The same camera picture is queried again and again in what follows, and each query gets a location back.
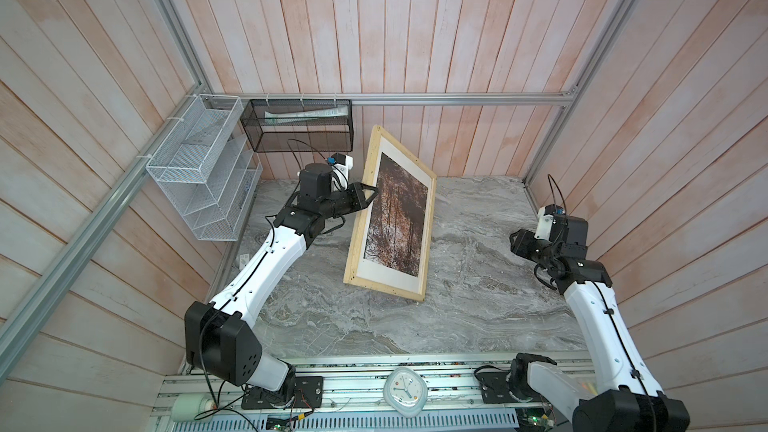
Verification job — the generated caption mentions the paper in black basket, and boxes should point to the paper in black basket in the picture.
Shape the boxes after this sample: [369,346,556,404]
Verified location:
[264,106,350,126]

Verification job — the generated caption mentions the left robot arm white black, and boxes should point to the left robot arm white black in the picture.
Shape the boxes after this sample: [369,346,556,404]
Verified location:
[184,153,378,392]

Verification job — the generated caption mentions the autumn forest photo print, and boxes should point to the autumn forest photo print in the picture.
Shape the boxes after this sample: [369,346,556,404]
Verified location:
[363,154,428,276]

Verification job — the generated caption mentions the light wooden picture frame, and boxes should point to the light wooden picture frame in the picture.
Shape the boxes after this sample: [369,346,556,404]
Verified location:
[343,125,439,303]

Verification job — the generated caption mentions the small white box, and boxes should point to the small white box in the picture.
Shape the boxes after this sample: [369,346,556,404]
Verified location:
[238,254,250,270]

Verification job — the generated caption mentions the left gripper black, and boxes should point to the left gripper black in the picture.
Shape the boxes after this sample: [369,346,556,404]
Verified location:
[319,181,380,218]

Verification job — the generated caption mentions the black wire mesh basket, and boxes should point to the black wire mesh basket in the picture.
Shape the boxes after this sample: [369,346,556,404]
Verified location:
[240,98,354,153]

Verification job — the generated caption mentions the white wire mesh shelf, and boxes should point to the white wire mesh shelf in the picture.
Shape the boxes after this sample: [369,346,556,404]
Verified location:
[147,94,263,242]

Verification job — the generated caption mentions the pale green emergency button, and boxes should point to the pale green emergency button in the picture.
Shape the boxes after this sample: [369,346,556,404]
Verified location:
[171,394,217,423]

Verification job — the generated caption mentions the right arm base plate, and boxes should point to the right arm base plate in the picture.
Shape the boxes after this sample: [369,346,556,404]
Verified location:
[473,368,547,404]

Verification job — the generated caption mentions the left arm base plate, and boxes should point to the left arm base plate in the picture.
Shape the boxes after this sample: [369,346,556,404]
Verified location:
[241,375,324,410]

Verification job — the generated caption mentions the white round timer clock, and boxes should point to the white round timer clock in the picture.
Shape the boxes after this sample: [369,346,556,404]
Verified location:
[383,367,429,418]

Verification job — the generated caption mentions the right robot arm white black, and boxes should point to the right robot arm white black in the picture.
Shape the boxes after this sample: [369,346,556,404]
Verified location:
[507,204,690,431]

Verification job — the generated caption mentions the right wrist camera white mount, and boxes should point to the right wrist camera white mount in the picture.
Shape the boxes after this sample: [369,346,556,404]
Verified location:
[535,204,565,242]

